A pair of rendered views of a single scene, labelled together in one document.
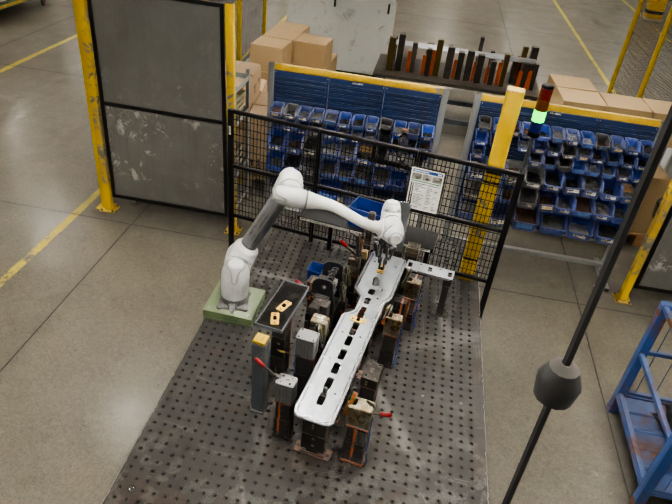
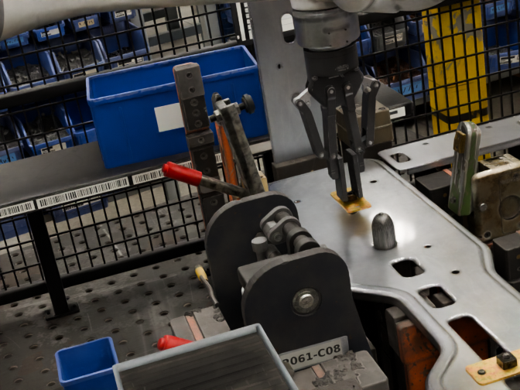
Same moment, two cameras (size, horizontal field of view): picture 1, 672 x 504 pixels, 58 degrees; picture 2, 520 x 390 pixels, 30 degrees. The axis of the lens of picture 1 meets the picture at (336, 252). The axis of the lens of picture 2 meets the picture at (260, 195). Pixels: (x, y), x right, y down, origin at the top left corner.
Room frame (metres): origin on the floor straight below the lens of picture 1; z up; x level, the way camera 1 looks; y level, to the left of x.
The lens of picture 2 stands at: (1.72, 0.44, 1.62)
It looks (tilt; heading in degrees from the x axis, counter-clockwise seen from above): 23 degrees down; 334
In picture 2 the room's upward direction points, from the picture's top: 10 degrees counter-clockwise
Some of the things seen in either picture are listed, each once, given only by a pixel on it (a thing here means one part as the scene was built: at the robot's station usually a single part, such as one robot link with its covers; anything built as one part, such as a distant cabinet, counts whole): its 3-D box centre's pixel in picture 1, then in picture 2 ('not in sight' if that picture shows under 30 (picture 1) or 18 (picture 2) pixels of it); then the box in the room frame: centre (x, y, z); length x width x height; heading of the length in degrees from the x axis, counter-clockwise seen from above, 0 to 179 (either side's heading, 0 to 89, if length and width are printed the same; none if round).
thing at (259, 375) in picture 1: (259, 375); not in sight; (2.01, 0.29, 0.92); 0.08 x 0.08 x 0.44; 76
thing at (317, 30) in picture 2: not in sight; (326, 24); (2.85, -0.27, 1.29); 0.09 x 0.09 x 0.06
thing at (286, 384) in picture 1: (284, 407); not in sight; (1.87, 0.15, 0.88); 0.11 x 0.10 x 0.36; 76
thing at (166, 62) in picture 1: (163, 117); not in sight; (4.70, 1.56, 1.00); 1.34 x 0.14 x 2.00; 84
